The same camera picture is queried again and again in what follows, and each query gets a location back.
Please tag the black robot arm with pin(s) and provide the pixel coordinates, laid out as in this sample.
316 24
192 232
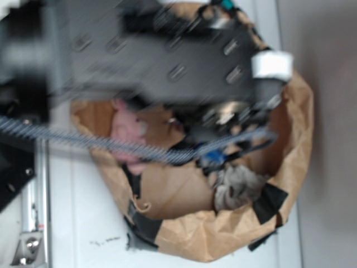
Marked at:
204 61

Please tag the brown paper bag bin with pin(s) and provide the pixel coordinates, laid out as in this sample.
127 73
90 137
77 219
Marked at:
174 213

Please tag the crumpled grey paper ball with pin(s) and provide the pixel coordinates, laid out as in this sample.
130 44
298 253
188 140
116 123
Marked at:
238 186

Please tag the white tray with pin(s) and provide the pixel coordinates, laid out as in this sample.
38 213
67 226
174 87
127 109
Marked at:
87 229

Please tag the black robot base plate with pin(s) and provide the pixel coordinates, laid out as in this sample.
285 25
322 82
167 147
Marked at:
17 169

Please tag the aluminium frame rail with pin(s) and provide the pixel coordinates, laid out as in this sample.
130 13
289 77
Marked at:
34 245

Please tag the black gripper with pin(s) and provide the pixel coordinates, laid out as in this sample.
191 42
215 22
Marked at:
223 132

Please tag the pink plush bunny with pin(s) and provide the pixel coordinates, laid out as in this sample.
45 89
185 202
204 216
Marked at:
127 126

